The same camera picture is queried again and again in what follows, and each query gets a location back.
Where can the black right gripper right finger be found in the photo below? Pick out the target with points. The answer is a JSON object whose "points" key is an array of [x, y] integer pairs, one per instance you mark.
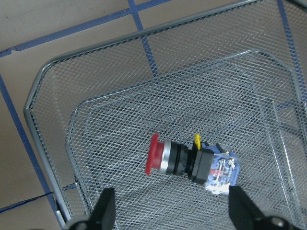
{"points": [[243, 212]]}

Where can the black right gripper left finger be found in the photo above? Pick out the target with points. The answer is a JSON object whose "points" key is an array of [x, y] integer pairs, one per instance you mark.
{"points": [[104, 213]]}

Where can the red emergency stop button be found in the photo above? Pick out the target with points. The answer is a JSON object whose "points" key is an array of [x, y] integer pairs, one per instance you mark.
{"points": [[211, 166]]}

